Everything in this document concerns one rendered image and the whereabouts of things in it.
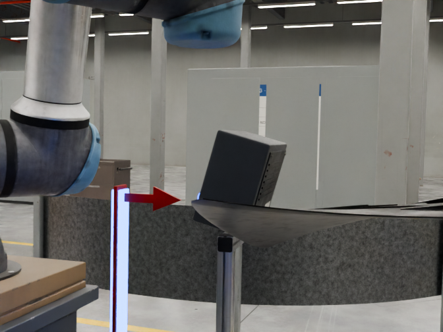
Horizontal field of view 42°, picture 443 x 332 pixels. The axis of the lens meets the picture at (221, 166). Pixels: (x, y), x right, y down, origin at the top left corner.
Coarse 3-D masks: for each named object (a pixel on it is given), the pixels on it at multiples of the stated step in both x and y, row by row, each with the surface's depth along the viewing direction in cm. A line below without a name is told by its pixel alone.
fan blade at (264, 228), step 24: (216, 216) 53; (240, 216) 52; (264, 216) 52; (288, 216) 51; (312, 216) 52; (336, 216) 46; (360, 216) 46; (384, 216) 45; (408, 216) 45; (432, 216) 45; (264, 240) 64
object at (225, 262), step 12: (228, 264) 108; (228, 276) 109; (216, 288) 109; (228, 288) 109; (216, 300) 109; (228, 300) 109; (216, 312) 109; (228, 312) 109; (216, 324) 110; (228, 324) 109
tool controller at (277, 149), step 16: (224, 144) 113; (240, 144) 112; (256, 144) 112; (272, 144) 116; (224, 160) 113; (240, 160) 113; (256, 160) 112; (272, 160) 118; (208, 176) 114; (224, 176) 114; (240, 176) 113; (256, 176) 112; (272, 176) 125; (208, 192) 114; (224, 192) 114; (240, 192) 113; (256, 192) 113; (272, 192) 134; (208, 224) 115
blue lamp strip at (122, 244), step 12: (120, 192) 56; (120, 204) 56; (120, 216) 56; (120, 228) 56; (120, 240) 57; (120, 252) 57; (120, 264) 57; (120, 276) 57; (120, 288) 57; (120, 300) 57; (120, 312) 57; (120, 324) 57
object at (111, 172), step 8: (104, 160) 766; (112, 160) 763; (120, 160) 759; (128, 160) 750; (104, 168) 717; (112, 168) 714; (120, 168) 719; (128, 168) 737; (96, 176) 721; (104, 176) 718; (112, 176) 714; (120, 176) 730; (128, 176) 751; (96, 184) 721; (104, 184) 718; (112, 184) 715; (120, 184) 731; (128, 184) 752; (80, 192) 728; (88, 192) 724; (96, 192) 721; (104, 192) 718
